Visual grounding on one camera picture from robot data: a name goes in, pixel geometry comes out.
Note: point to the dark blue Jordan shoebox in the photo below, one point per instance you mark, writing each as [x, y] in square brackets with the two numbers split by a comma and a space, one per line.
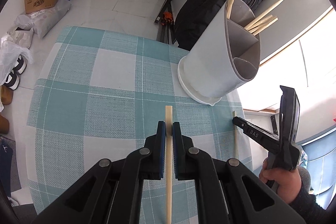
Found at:
[5, 166]

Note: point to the chopsticks bundle in holder side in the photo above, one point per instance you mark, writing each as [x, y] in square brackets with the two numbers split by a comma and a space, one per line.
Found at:
[263, 21]

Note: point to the brown boots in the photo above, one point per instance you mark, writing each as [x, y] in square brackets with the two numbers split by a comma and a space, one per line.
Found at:
[6, 99]

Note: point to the grey plastic parcel bag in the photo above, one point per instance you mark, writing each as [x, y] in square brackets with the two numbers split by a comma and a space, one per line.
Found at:
[44, 20]

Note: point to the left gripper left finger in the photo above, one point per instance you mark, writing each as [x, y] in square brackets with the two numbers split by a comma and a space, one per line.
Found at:
[156, 144]

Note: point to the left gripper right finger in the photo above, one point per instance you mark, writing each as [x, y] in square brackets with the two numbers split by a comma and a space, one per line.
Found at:
[181, 145]

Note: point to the wooden chopstick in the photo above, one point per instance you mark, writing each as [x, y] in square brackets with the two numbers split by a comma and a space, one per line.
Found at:
[236, 134]
[169, 162]

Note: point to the teal checked tablecloth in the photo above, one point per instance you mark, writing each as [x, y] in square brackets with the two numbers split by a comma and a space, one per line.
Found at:
[100, 94]

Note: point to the white plastic bag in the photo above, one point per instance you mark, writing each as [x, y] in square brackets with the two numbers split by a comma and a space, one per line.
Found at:
[13, 44]

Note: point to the white utensil holder grey insert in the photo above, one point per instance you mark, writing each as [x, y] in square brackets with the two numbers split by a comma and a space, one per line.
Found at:
[225, 57]

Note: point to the right hand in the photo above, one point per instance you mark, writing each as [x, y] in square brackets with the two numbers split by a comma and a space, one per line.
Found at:
[289, 182]

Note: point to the black white sneakers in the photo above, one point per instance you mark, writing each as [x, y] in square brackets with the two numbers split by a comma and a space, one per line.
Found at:
[12, 81]

